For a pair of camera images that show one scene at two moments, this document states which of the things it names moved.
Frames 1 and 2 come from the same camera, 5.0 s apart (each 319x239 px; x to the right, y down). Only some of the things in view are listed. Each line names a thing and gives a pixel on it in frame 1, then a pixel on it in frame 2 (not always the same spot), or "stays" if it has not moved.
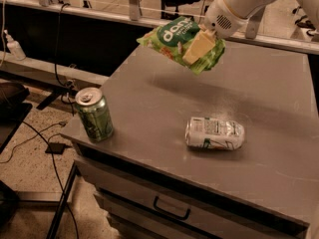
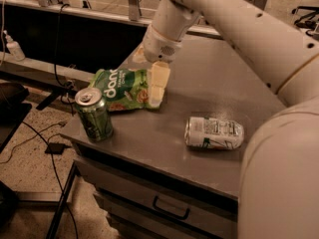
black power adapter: [55, 147] stays
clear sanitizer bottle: [14, 47] stays
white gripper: [223, 18] -> [159, 47]
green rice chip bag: [172, 37] -> [123, 89]
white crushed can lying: [204, 131] stays
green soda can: [95, 113] stays
